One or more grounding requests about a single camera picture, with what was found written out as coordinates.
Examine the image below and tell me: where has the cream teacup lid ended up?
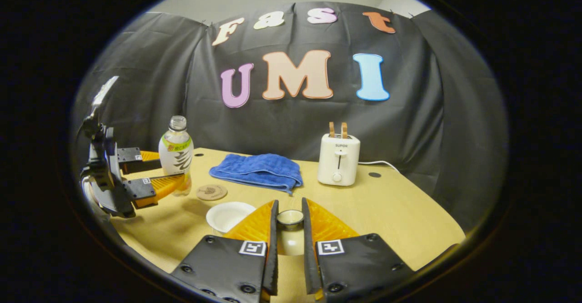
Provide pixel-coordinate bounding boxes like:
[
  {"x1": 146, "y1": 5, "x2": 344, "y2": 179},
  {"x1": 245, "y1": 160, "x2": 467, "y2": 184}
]
[{"x1": 276, "y1": 209, "x2": 306, "y2": 257}]

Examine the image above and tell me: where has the round cork coaster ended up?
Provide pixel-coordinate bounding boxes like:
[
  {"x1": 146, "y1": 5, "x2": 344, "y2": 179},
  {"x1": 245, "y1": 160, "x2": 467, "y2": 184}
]
[{"x1": 196, "y1": 184, "x2": 228, "y2": 201}]

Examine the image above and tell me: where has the cream teacup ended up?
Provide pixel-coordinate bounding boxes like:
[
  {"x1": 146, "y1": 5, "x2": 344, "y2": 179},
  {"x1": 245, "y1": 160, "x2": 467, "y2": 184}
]
[{"x1": 206, "y1": 202, "x2": 256, "y2": 234}]

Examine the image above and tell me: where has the clear water bottle white label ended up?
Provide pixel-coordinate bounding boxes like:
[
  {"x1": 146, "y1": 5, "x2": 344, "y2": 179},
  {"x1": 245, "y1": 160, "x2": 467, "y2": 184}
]
[{"x1": 158, "y1": 116, "x2": 195, "y2": 197}]

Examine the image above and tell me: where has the blue towel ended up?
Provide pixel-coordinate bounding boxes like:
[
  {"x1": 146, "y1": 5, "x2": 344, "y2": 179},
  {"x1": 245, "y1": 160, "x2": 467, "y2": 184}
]
[{"x1": 209, "y1": 153, "x2": 303, "y2": 195}]

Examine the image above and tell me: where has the black backdrop cloth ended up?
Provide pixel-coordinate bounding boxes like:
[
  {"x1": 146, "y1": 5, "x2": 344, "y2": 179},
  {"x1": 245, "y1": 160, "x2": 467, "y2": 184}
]
[{"x1": 70, "y1": 1, "x2": 509, "y2": 231}]

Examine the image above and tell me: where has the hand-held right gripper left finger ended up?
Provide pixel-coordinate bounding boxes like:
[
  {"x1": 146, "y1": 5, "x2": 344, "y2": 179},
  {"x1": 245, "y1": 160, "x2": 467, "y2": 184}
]
[{"x1": 171, "y1": 199, "x2": 279, "y2": 303}]

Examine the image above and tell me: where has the white toaster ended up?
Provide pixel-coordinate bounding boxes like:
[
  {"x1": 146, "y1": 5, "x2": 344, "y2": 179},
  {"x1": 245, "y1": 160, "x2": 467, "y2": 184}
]
[{"x1": 317, "y1": 133, "x2": 361, "y2": 187}]

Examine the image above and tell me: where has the white toaster cable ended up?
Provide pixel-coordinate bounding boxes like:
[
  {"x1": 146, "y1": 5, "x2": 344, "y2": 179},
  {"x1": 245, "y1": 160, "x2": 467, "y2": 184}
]
[{"x1": 358, "y1": 160, "x2": 401, "y2": 174}]

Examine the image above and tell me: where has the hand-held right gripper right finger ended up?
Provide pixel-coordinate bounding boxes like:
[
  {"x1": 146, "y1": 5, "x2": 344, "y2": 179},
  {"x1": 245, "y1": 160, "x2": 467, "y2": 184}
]
[{"x1": 301, "y1": 197, "x2": 416, "y2": 303}]

